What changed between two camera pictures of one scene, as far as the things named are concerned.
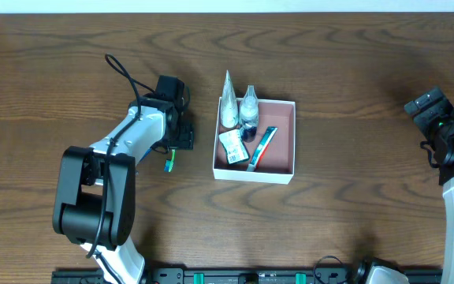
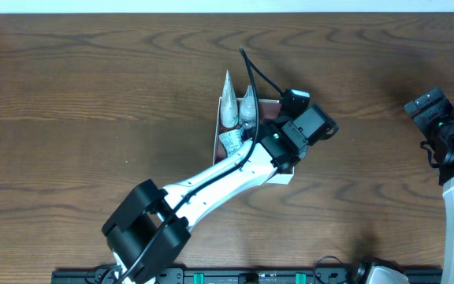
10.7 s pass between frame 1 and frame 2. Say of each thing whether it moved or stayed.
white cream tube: stayed
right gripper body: stayed
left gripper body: moved
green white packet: stayed
